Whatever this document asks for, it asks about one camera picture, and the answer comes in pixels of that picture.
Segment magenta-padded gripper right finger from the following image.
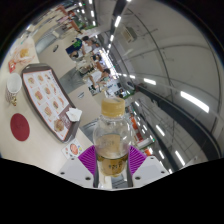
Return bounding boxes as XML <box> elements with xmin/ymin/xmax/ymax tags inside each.
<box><xmin>126</xmin><ymin>145</ymin><xmax>170</xmax><ymax>189</ymax></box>

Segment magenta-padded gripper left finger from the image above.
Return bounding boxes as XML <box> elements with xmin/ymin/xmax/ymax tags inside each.
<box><xmin>57</xmin><ymin>145</ymin><xmax>100</xmax><ymax>189</ymax></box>

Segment clear bottle with yellow cap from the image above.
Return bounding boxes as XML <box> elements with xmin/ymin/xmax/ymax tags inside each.
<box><xmin>92</xmin><ymin>97</ymin><xmax>132</xmax><ymax>178</ymax></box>

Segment crumpled white napkin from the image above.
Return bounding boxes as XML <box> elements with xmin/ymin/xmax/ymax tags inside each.
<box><xmin>65</xmin><ymin>107</ymin><xmax>83</xmax><ymax>123</ymax></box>

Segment beige chair with round hole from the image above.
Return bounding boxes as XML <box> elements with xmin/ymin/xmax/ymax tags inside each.
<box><xmin>68</xmin><ymin>88</ymin><xmax>103</xmax><ymax>129</ymax></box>
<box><xmin>44</xmin><ymin>39</ymin><xmax>83</xmax><ymax>81</ymax></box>

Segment flat round red coaster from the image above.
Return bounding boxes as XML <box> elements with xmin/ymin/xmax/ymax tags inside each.
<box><xmin>9</xmin><ymin>112</ymin><xmax>31</xmax><ymax>142</ymax></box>

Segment printed paper tray liner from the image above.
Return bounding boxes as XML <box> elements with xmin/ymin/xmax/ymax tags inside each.
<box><xmin>22</xmin><ymin>69</ymin><xmax>73</xmax><ymax>140</ymax></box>

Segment ceiling lights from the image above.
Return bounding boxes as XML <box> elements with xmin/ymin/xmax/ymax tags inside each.
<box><xmin>78</xmin><ymin>0</ymin><xmax>211</xmax><ymax>168</ymax></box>

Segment person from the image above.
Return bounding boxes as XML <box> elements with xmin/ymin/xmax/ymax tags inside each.
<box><xmin>81</xmin><ymin>35</ymin><xmax>100</xmax><ymax>54</ymax></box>
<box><xmin>65</xmin><ymin>37</ymin><xmax>84</xmax><ymax>60</ymax></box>
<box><xmin>87</xmin><ymin>68</ymin><xmax>112</xmax><ymax>90</ymax></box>
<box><xmin>91</xmin><ymin>53</ymin><xmax>104</xmax><ymax>68</ymax></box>

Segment ceiling air conditioner unit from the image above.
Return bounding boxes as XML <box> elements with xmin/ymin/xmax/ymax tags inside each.
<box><xmin>121</xmin><ymin>26</ymin><xmax>138</xmax><ymax>43</ymax></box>

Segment white mug with gold handle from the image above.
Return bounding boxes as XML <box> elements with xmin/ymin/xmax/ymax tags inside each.
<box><xmin>4</xmin><ymin>72</ymin><xmax>23</xmax><ymax>107</ymax></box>

